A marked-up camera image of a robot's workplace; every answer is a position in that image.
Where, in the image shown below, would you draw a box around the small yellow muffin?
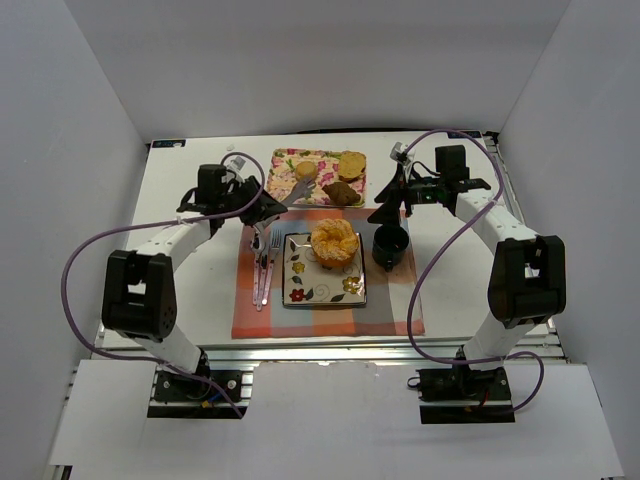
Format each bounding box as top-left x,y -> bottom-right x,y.
294,161 -> 318,181

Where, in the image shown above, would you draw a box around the silver spoon pink handle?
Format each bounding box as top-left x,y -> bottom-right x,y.
251,231 -> 265,307

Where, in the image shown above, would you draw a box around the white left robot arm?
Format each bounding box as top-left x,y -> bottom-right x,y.
101,164 -> 287,376

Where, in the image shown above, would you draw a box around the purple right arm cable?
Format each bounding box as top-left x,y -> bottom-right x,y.
399,128 -> 545,412

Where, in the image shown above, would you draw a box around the dark brown bread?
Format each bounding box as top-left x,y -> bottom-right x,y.
322,181 -> 361,207

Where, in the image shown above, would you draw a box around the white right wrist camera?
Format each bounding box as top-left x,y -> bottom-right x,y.
390,142 -> 414,165

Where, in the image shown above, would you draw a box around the orange bundt cake bread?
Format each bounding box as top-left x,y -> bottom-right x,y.
310,219 -> 360,268

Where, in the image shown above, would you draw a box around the orange checkered placemat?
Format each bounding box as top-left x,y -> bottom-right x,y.
231,208 -> 425,339

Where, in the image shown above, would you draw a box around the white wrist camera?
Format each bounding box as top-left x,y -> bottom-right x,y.
223,155 -> 246,175
390,142 -> 414,165

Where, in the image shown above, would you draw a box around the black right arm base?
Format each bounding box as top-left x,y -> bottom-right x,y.
407,366 -> 515,425

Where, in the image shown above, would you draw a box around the white plastic tongs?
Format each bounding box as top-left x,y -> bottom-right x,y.
253,179 -> 315,234

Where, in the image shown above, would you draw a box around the floral serving tray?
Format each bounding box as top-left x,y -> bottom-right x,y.
267,148 -> 367,208

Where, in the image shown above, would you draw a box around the floral square plate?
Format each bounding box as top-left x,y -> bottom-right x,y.
281,233 -> 367,308

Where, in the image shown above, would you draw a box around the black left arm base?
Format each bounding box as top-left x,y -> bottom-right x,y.
147,368 -> 253,420

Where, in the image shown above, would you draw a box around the silver fork pink handle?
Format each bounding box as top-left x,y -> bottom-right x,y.
256,228 -> 283,311

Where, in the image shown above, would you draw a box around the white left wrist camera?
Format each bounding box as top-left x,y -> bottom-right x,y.
223,155 -> 246,175

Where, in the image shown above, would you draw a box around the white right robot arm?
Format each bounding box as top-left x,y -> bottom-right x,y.
368,143 -> 566,373

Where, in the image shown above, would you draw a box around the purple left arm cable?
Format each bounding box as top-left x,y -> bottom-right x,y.
60,151 -> 266,419

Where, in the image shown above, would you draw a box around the dark green mug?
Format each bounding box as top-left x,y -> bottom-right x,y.
372,225 -> 410,272

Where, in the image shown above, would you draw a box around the round seeded bread bun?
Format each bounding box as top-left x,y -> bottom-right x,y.
338,151 -> 366,182

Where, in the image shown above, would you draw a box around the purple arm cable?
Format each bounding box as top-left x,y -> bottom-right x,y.
60,151 -> 266,419
399,128 -> 545,412

